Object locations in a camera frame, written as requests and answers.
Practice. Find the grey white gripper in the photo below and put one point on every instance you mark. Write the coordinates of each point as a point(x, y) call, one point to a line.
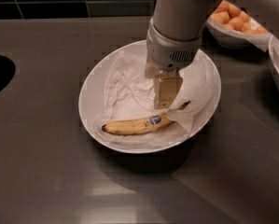
point(167, 54)

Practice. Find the yellow banana with sticker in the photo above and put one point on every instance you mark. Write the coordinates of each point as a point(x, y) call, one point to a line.
point(138, 126)

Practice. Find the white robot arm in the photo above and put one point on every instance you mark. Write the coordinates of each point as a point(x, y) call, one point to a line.
point(175, 32)

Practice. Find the white paper bowl liner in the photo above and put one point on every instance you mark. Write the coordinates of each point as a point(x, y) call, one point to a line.
point(129, 95)

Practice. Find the large white bowl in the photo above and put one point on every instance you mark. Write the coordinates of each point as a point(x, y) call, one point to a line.
point(91, 101)

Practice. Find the small white bowl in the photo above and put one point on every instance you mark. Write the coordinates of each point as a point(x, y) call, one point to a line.
point(229, 39)

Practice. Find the orange fruit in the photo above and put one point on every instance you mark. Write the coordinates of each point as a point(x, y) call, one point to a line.
point(247, 29)
point(244, 17)
point(237, 23)
point(221, 17)
point(234, 11)
point(223, 7)

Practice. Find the white paper under oranges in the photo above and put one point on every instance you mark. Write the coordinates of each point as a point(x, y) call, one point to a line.
point(257, 36)

